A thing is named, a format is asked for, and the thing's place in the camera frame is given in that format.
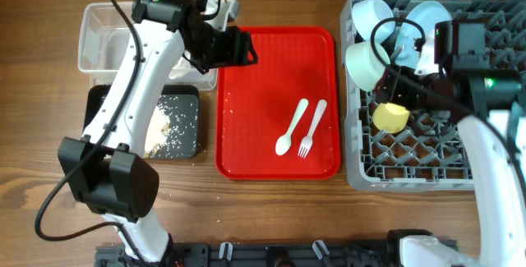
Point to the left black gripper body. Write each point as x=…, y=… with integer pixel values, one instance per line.
x=219, y=48

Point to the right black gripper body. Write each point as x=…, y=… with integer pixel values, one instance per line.
x=403, y=92

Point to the white napkin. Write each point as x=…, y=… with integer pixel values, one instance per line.
x=182, y=68

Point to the yellow plastic cup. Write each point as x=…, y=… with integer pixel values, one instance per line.
x=390, y=117

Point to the mint green bowl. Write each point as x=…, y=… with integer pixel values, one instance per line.
x=363, y=66

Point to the light blue plate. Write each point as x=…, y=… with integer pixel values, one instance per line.
x=427, y=15

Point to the blue bowl with rice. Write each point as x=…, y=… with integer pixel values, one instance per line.
x=367, y=14

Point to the rice and food scraps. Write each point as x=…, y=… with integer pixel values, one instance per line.
x=158, y=129

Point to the white plastic fork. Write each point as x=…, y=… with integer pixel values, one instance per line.
x=307, y=140

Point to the white plastic spoon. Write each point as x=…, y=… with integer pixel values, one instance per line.
x=284, y=142

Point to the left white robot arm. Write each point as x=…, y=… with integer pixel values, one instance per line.
x=105, y=169

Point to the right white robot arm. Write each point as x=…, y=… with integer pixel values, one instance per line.
x=488, y=108

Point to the black waste tray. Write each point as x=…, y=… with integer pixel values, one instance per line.
x=181, y=123

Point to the grey dishwasher rack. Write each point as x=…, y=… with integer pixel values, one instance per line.
x=427, y=154

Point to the clear plastic waste bin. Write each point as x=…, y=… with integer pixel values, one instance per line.
x=103, y=43

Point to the red serving tray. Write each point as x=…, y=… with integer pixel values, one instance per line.
x=255, y=105

